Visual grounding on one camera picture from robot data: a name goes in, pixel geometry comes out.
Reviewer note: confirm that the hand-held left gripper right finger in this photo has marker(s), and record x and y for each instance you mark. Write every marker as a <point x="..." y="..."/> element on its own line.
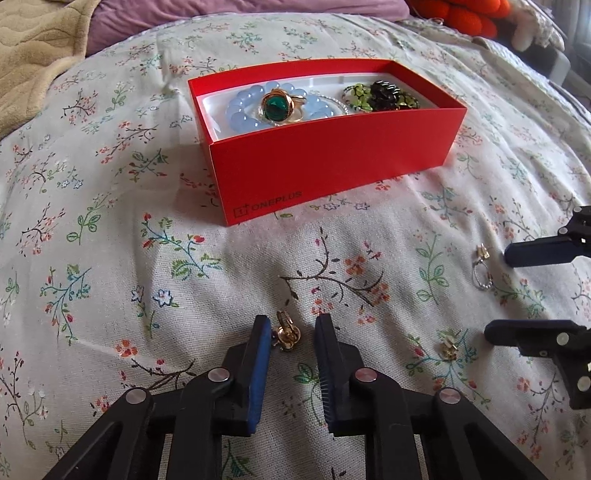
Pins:
<point x="323" y="369"/>

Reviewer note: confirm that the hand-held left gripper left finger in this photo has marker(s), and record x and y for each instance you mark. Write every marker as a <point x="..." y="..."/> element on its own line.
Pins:
<point x="261" y="369"/>

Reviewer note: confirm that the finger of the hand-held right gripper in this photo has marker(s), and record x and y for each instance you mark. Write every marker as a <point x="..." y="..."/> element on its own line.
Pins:
<point x="535" y="251"/>
<point x="531" y="334"/>

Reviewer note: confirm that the gold hoop earring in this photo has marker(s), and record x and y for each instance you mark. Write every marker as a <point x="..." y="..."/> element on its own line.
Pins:
<point x="287" y="339"/>

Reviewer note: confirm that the silver hoop earring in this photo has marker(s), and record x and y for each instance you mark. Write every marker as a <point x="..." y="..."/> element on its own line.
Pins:
<point x="480" y="253"/>

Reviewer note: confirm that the red cardboard box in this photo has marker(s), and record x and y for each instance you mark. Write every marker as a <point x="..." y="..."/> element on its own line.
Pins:
<point x="323" y="161"/>

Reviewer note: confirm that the black flower hair clip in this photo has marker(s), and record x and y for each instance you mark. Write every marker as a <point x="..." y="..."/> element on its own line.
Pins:
<point x="385" y="94"/>

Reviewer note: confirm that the small gold earring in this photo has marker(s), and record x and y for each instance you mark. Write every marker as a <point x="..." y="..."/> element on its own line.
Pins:
<point x="447" y="351"/>

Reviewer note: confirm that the floral bed sheet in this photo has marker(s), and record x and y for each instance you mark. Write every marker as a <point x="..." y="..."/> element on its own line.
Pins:
<point x="138" y="277"/>

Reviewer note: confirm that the dark grey box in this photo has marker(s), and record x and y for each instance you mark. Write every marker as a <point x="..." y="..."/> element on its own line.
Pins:
<point x="556" y="67"/>

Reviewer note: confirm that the white plush foot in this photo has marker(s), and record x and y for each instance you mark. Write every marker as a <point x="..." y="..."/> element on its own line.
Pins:
<point x="519" y="39"/>

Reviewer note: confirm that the orange plush toy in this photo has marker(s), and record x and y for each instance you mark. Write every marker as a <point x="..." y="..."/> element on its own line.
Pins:
<point x="466" y="21"/>

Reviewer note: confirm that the purple pillow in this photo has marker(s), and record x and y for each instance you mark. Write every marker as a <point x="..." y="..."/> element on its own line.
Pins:
<point x="184" y="18"/>

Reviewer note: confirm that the cream quilted blanket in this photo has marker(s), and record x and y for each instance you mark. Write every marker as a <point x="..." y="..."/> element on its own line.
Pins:
<point x="37" y="55"/>

